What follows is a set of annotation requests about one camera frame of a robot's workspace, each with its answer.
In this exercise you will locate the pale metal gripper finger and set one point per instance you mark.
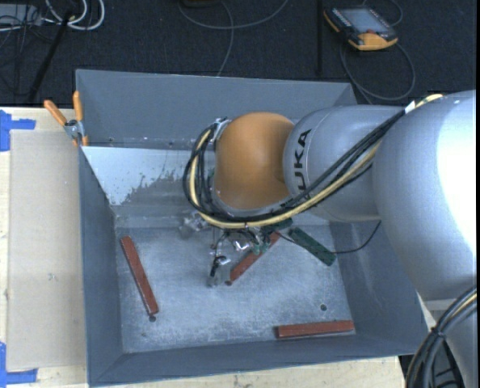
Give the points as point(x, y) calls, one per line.
point(219, 278)
point(191, 225)

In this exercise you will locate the red-brown flat block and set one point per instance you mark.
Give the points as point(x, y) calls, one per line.
point(140, 276)
point(314, 329)
point(244, 266)

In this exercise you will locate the grey metal bin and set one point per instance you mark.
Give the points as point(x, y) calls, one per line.
point(240, 297)

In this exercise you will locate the dark green flat block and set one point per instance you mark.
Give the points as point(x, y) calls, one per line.
point(314, 245)

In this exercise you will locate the pale cardboard board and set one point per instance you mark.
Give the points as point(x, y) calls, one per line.
point(42, 249)

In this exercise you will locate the black cylinder on white bracket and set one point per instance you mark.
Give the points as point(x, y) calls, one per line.
point(216, 266)

